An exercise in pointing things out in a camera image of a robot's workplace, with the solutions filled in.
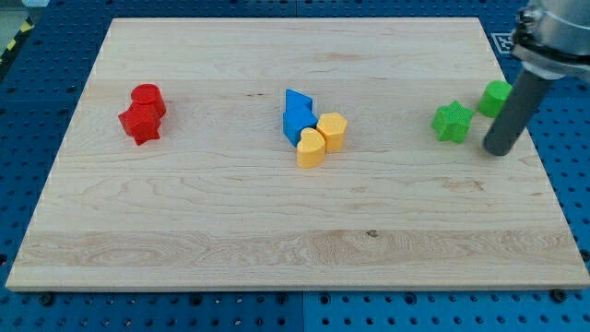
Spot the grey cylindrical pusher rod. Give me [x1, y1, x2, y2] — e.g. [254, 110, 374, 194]
[483, 68, 554, 157]

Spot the green star block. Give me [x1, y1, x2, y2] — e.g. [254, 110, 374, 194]
[431, 101, 475, 144]

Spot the yellow hexagon block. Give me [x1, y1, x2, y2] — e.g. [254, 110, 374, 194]
[316, 113, 348, 152]

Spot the red star block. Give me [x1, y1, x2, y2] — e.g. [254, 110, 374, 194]
[118, 103, 161, 146]

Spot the green cylinder block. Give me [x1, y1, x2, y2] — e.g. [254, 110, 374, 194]
[478, 80, 512, 118]

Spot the fiducial marker tag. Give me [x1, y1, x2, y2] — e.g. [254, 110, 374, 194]
[490, 32, 513, 54]

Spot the yellow heart block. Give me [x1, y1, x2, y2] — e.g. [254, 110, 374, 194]
[296, 127, 325, 169]

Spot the blue triangle block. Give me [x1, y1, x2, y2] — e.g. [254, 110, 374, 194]
[285, 89, 313, 112]

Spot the blue cube block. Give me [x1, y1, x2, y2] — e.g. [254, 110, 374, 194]
[283, 106, 318, 147]

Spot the light wooden board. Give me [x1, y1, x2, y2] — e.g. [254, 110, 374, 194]
[6, 18, 589, 292]

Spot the red cylinder block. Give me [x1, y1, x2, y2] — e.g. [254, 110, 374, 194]
[131, 83, 166, 118]

